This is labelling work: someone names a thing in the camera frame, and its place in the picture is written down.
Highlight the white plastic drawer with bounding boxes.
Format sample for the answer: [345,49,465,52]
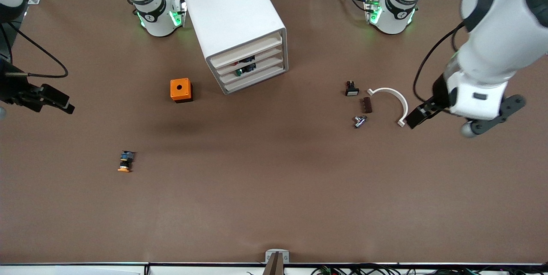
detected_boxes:
[220,59,286,91]
[216,48,284,81]

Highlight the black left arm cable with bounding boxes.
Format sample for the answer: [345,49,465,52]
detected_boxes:
[413,21,466,105]

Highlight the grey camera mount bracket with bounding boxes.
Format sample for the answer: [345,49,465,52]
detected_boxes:
[262,249,291,275]

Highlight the white curved plastic arc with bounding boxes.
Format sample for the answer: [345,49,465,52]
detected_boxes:
[367,87,409,128]

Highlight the orange mushroom push button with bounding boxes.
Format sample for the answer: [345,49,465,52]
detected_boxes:
[117,150,136,173]

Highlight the orange box with hole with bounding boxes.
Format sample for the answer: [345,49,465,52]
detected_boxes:
[170,78,194,104]

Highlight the white drawer cabinet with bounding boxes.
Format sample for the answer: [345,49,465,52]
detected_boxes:
[180,0,289,96]

